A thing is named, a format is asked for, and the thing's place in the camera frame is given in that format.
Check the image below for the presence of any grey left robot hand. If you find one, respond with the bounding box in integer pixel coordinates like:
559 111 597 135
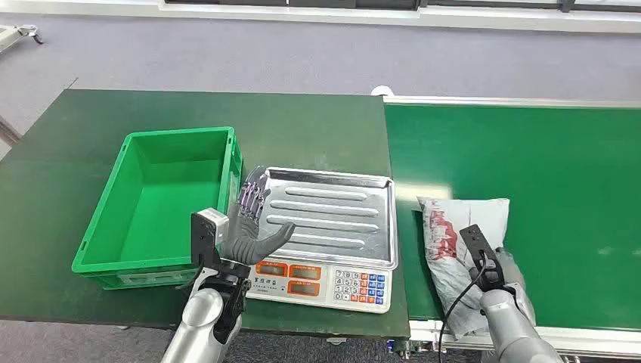
220 165 297 267

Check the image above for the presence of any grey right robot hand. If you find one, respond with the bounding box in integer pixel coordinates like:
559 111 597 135
494 248 536 327

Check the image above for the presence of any grey plastic mailer package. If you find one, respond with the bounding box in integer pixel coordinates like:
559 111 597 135
416 196 511 340

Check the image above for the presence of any stainless steel scale tray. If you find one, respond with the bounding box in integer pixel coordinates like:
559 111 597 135
249 166 400 272

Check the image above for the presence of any white electronic scale body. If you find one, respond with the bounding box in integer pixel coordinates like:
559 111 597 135
244 258 394 315

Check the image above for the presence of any green plastic crate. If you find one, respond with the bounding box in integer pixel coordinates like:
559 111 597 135
71 126 245 291

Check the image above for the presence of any dark green table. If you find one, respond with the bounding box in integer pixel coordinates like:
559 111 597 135
0 88 413 342

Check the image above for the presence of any white wheeled cart base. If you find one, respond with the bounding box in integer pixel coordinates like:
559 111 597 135
0 23 45 54

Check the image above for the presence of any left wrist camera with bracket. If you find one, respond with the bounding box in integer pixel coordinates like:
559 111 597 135
190 208 231 271

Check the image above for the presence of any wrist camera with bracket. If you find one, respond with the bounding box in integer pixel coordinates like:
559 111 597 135
459 224 508 293
190 208 231 271

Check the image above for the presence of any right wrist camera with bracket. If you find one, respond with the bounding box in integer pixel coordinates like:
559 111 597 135
459 224 508 293

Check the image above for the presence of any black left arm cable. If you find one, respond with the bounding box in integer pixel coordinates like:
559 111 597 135
175 265 207 292

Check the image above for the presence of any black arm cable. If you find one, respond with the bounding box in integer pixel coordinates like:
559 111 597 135
175 265 207 292
438 253 489 363

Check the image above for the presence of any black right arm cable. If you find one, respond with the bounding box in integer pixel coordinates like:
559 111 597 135
438 253 489 363

